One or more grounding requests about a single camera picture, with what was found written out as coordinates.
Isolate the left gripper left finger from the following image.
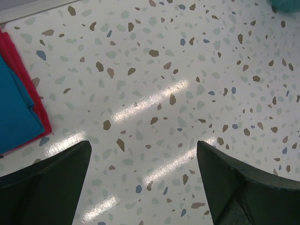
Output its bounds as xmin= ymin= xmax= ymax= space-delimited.
xmin=0 ymin=141 xmax=91 ymax=225

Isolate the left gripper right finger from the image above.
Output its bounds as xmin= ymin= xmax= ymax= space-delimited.
xmin=197 ymin=141 xmax=300 ymax=225

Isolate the folded blue t shirt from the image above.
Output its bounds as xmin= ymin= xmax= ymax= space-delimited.
xmin=0 ymin=58 xmax=45 ymax=154

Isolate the folded red t shirt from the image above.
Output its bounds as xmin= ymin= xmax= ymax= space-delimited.
xmin=0 ymin=32 xmax=52 ymax=142

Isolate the teal plastic basin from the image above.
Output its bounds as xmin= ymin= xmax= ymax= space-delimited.
xmin=270 ymin=0 xmax=300 ymax=13

